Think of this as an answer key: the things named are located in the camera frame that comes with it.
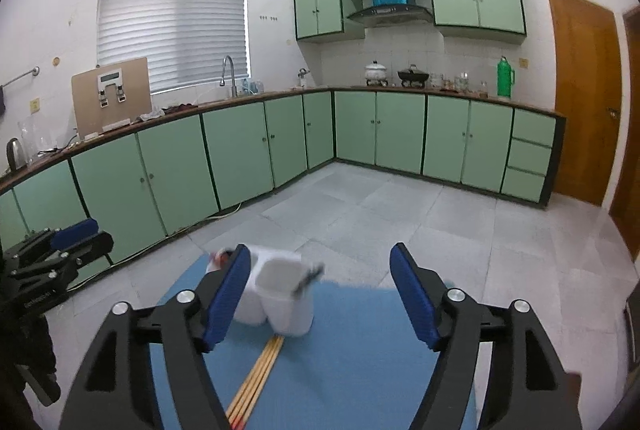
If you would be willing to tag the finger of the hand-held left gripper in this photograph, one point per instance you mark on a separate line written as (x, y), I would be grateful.
(87, 251)
(75, 230)

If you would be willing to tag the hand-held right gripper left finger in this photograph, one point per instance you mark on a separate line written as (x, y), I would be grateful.
(227, 295)

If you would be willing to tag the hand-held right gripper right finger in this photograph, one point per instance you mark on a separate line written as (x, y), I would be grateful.
(415, 295)

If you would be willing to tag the white two-compartment utensil holder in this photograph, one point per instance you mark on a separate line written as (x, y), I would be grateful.
(285, 310)

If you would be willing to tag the black spoon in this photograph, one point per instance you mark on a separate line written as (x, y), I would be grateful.
(305, 285)

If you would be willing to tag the row of wooden chopsticks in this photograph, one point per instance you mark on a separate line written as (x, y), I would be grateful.
(260, 370)

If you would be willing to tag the blue table mat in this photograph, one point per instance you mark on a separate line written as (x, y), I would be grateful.
(350, 360)

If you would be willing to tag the steel electric kettle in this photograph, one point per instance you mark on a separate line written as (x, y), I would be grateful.
(16, 155)

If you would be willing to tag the clear glass pitcher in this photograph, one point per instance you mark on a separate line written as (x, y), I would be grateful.
(29, 142)

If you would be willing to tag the green base cabinets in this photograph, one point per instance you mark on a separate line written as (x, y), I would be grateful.
(170, 170)

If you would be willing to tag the wooden board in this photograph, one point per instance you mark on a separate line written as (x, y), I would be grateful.
(85, 105)

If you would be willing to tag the cloth rags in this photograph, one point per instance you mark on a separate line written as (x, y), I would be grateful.
(150, 115)

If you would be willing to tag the white clip device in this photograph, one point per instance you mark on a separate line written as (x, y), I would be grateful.
(110, 76)

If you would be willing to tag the gas stove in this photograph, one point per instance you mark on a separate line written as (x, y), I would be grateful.
(395, 85)

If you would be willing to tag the metal kitchen faucet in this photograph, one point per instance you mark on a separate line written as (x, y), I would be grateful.
(232, 80)

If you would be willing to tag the small glass jar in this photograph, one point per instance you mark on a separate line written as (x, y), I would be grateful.
(483, 89)

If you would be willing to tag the black wok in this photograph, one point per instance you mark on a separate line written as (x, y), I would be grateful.
(413, 75)

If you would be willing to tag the white cooking pot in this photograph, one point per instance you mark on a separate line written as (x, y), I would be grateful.
(376, 71)

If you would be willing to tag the white window blind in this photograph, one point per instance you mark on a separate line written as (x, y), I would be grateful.
(170, 20)

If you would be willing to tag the green thermos flask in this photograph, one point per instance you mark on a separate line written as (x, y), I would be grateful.
(504, 80)

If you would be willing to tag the wooden door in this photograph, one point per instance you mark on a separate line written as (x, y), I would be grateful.
(631, 135)
(585, 100)

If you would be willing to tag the black range hood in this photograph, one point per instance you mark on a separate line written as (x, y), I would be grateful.
(390, 13)

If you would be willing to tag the yellowed wall socket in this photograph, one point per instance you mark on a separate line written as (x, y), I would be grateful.
(34, 105)

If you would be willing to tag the metal towel rail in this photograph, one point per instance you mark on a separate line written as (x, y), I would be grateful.
(25, 74)

